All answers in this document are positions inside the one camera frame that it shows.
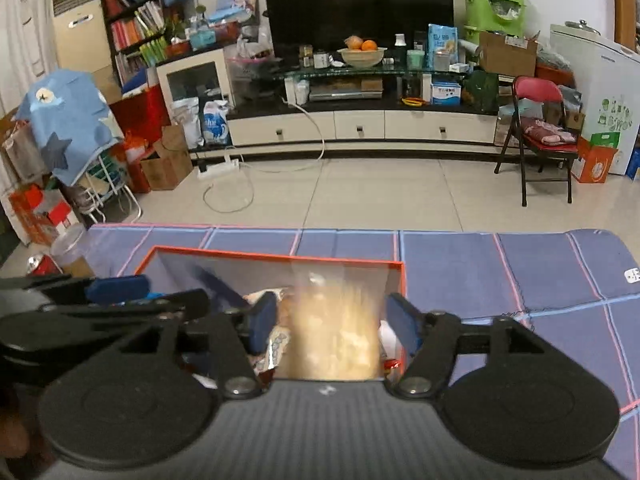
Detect blue tissue pack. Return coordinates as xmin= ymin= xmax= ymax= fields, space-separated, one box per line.
xmin=431 ymin=81 xmax=463 ymax=107

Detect fruit bowl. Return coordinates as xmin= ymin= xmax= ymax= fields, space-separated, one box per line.
xmin=337 ymin=35 xmax=388 ymax=68

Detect black television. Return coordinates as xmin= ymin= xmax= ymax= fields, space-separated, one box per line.
xmin=261 ymin=0 xmax=455 ymax=66

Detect red white cardboard box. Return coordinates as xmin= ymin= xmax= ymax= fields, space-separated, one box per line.
xmin=7 ymin=185 xmax=81 ymax=246

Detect white blue bag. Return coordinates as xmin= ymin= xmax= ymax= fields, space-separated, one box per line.
xmin=201 ymin=100 xmax=232 ymax=147

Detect white TV cabinet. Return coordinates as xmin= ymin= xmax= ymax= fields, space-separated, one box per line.
xmin=190 ymin=67 xmax=506 ymax=156

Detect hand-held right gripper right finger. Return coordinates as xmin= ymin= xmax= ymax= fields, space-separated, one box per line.
xmin=384 ymin=292 xmax=543 ymax=401

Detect orange storage box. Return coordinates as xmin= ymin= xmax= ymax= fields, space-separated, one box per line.
xmin=117 ymin=246 xmax=408 ymax=386

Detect clear silver snack packet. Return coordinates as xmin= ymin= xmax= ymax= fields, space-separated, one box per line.
xmin=255 ymin=327 xmax=291 ymax=373

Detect silver media player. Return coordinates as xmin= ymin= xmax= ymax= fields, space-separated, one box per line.
xmin=309 ymin=82 xmax=383 ymax=102

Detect dark green bag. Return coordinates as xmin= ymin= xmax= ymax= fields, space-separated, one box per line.
xmin=462 ymin=70 xmax=501 ymax=115

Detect red folding chair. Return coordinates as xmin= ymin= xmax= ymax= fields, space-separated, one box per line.
xmin=494 ymin=76 xmax=581 ymax=208

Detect red storage box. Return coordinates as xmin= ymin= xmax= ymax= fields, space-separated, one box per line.
xmin=107 ymin=85 xmax=173 ymax=193

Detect blue picture board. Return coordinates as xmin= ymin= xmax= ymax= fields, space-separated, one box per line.
xmin=216 ymin=0 xmax=261 ymax=23

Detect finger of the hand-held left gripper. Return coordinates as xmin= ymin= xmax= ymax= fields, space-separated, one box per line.
xmin=50 ymin=289 xmax=211 ymax=333
xmin=0 ymin=274 xmax=152 ymax=307

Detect white grey bag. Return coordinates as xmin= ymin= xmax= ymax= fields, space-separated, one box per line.
xmin=171 ymin=97 xmax=206 ymax=150

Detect clear plastic jar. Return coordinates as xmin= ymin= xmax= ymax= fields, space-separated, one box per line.
xmin=50 ymin=224 xmax=96 ymax=278

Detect white power strip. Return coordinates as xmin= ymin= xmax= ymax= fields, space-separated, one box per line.
xmin=196 ymin=152 xmax=246 ymax=181

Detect blue star-print cloth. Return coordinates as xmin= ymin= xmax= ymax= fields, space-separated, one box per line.
xmin=15 ymin=69 xmax=126 ymax=187

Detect white glass-door cabinet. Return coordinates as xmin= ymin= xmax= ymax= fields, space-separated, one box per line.
xmin=156 ymin=47 xmax=236 ymax=111

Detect brown cardboard box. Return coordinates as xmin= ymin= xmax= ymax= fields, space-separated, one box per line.
xmin=478 ymin=31 xmax=538 ymax=78

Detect wooden bookshelf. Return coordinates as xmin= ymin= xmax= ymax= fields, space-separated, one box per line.
xmin=612 ymin=0 xmax=640 ymax=56

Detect tall blue white packet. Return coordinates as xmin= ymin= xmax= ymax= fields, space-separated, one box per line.
xmin=426 ymin=23 xmax=458 ymax=72

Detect green plastic drawers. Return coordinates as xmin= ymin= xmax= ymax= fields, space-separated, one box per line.
xmin=461 ymin=0 xmax=530 ymax=46

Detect person's left forearm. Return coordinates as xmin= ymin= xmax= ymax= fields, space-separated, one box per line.
xmin=0 ymin=385 xmax=51 ymax=461

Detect long beige bread packet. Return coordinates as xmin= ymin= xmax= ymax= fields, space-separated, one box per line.
xmin=280 ymin=272 xmax=386 ymax=381

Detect white fridge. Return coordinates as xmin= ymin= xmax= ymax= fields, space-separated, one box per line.
xmin=550 ymin=22 xmax=640 ymax=176

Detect standing air conditioner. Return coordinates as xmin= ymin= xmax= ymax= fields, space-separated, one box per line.
xmin=50 ymin=0 xmax=116 ymax=76

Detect red soda can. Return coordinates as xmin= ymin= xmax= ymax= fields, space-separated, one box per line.
xmin=26 ymin=254 xmax=63 ymax=277

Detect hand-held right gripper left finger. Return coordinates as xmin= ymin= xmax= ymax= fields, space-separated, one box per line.
xmin=117 ymin=291 xmax=278 ymax=401

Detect orange paper bag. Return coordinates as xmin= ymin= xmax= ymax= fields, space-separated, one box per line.
xmin=570 ymin=132 xmax=620 ymax=184

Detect dark bookshelf with books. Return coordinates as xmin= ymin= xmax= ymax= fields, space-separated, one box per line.
xmin=97 ymin=0 xmax=198 ymax=93

